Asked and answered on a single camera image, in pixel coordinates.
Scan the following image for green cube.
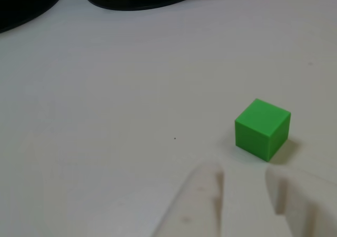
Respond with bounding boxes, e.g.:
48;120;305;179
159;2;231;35
234;97;292;162

